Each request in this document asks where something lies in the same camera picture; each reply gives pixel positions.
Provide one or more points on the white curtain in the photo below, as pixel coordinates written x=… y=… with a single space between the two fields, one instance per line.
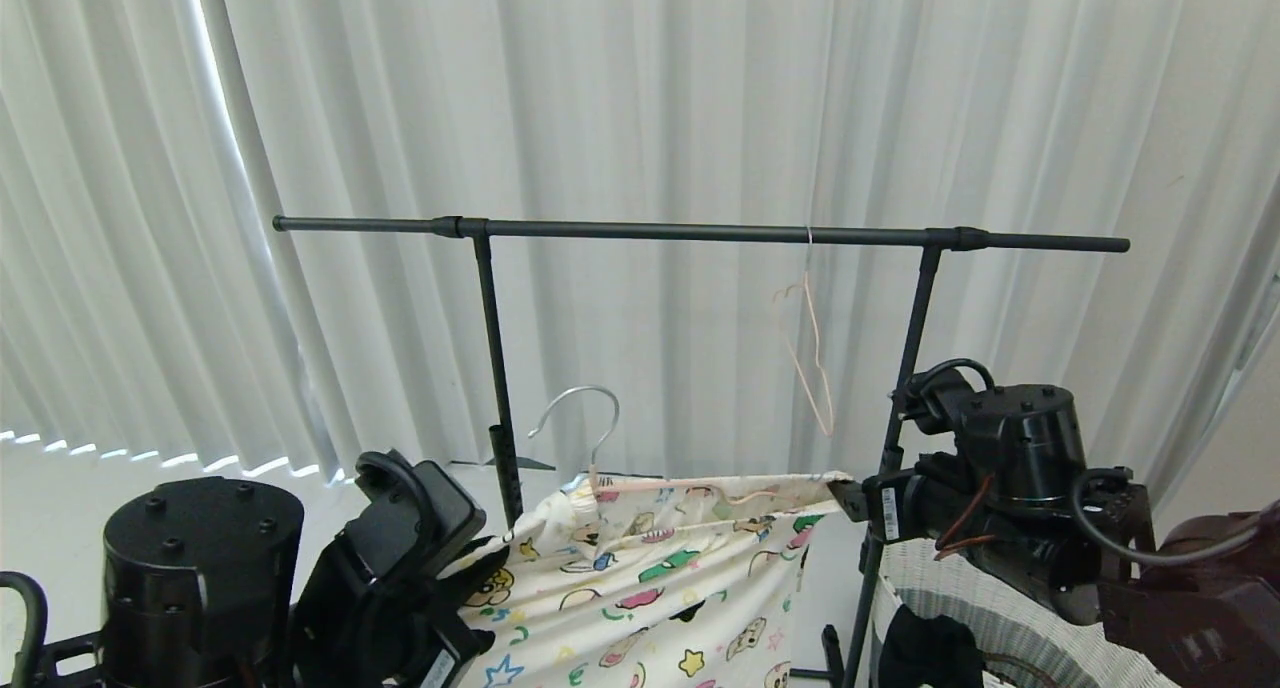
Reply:
x=640 y=98

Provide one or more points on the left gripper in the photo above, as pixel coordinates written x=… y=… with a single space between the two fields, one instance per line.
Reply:
x=420 y=648

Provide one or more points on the cream printed garment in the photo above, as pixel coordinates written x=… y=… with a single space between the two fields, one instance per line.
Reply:
x=650 y=588

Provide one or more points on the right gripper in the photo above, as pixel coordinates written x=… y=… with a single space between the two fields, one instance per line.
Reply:
x=950 y=513

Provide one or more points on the black clothes rack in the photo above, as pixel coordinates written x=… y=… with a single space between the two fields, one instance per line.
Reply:
x=700 y=232

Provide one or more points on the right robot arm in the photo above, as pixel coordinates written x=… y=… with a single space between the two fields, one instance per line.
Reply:
x=1020 y=438

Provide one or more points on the white laundry basket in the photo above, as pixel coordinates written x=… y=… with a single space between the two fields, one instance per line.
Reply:
x=1010 y=618

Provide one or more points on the pink clothes hanger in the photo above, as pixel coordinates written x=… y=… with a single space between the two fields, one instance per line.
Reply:
x=575 y=393
x=818 y=358

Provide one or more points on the black garment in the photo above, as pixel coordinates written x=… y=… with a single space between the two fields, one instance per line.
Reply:
x=930 y=653

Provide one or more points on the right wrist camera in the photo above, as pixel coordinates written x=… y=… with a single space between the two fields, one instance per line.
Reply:
x=930 y=408

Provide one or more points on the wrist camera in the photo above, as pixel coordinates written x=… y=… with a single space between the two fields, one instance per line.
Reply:
x=930 y=408
x=400 y=538

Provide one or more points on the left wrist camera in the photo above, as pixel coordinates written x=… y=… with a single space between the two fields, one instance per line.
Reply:
x=400 y=538

